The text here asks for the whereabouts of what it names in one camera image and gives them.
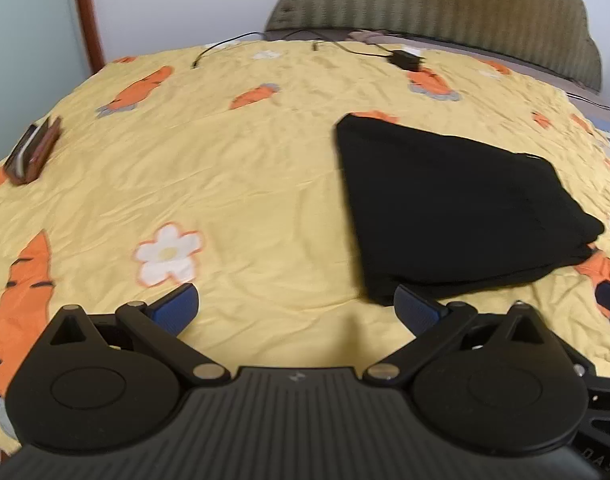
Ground black pants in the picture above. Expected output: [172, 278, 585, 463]
[334, 114, 604, 306]

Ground yellow carrot print bedsheet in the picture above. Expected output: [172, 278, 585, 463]
[0, 39, 610, 456]

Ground brown mattress edge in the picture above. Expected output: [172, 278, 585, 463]
[267, 29, 610, 118]

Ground brown wallet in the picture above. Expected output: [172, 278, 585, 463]
[4, 116, 62, 186]

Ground black power adapter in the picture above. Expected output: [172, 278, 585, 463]
[386, 50, 423, 72]

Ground white charger plug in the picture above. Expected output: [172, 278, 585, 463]
[401, 46, 424, 58]

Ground olive padded headboard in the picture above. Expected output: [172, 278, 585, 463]
[266, 0, 602, 91]

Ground black charging cable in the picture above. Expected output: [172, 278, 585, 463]
[191, 29, 394, 68]

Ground brown wooden door frame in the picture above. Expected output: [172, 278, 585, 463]
[75, 0, 106, 74]

